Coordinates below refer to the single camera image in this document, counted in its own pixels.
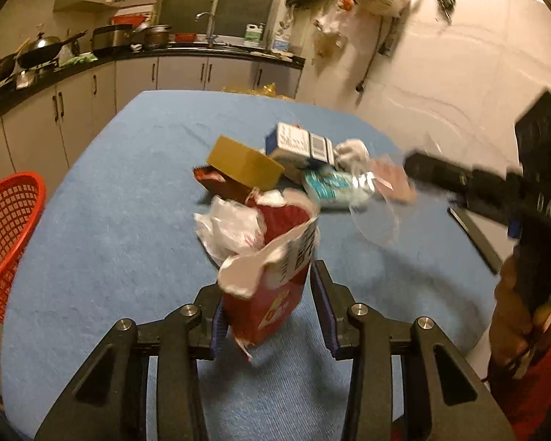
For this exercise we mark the black kitchen counter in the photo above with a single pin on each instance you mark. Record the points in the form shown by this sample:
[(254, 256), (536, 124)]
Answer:
[(188, 50)]

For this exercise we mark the white cloth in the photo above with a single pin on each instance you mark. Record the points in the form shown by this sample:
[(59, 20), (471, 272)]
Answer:
[(351, 151)]

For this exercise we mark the red bowl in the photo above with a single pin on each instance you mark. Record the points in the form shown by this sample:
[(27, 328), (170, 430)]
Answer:
[(184, 37)]

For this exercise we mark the clear bottle with blue label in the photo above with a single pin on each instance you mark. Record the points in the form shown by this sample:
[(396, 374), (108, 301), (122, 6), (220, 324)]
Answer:
[(281, 43)]

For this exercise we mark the frosted kitchen window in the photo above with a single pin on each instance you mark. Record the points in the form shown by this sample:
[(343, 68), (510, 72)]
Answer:
[(238, 0)]

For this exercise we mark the black flat strip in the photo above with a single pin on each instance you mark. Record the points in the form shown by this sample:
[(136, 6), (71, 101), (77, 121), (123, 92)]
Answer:
[(475, 239)]

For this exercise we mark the red plastic basket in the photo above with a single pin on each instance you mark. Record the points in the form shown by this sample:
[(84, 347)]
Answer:
[(4, 239)]

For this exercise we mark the steel wok with lid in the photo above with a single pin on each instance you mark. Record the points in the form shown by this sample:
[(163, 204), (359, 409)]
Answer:
[(41, 50)]

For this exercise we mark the yellow plastic bag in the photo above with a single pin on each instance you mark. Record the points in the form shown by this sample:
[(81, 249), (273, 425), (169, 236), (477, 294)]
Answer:
[(261, 91)]

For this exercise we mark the black hanging utensil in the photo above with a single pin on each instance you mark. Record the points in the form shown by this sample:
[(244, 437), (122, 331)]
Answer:
[(388, 41)]

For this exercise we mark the yellow cardboard box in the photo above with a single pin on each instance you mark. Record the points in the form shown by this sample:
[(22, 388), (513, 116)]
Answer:
[(243, 161)]

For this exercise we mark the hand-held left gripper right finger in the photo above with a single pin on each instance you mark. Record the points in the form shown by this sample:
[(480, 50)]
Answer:
[(323, 312)]

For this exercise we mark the steel rice cooker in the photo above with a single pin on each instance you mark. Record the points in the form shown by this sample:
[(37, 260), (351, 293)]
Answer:
[(112, 39)]

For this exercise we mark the clear plastic film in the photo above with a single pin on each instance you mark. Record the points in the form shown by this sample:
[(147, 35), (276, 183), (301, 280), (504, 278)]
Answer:
[(379, 227)]

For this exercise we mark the white and green detergent bottle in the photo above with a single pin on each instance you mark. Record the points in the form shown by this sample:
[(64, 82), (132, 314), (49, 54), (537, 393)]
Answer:
[(255, 34)]

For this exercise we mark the person's red clothing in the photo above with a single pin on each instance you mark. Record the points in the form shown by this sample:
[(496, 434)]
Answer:
[(539, 386)]

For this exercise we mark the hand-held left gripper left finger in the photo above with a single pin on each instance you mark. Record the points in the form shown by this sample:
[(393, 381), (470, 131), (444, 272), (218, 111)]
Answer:
[(217, 335)]

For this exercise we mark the white kitchen cabinets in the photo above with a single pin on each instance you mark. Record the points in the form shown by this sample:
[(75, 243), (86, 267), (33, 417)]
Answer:
[(133, 78)]

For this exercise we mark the teal wipes packet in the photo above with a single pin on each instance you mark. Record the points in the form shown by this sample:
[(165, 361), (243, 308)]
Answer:
[(330, 186)]

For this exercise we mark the blue and white carton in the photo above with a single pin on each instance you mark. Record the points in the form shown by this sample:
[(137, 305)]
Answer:
[(294, 142)]

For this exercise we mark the dark red snack packet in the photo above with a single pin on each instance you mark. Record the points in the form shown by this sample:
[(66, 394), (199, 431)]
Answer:
[(225, 188)]

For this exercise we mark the person's right hand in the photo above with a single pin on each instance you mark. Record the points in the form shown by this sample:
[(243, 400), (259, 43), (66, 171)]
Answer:
[(509, 317)]

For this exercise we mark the clear hanging plastic bag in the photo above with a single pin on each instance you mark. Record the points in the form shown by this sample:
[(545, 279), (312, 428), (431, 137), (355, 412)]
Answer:
[(330, 32)]

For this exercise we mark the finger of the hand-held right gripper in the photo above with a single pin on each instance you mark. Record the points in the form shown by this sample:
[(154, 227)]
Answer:
[(441, 172)]

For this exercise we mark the red and white snack bag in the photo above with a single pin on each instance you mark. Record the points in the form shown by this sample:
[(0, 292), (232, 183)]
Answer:
[(266, 303)]

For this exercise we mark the chrome faucet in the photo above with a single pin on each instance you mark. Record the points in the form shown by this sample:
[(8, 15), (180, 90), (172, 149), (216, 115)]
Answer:
[(211, 27)]

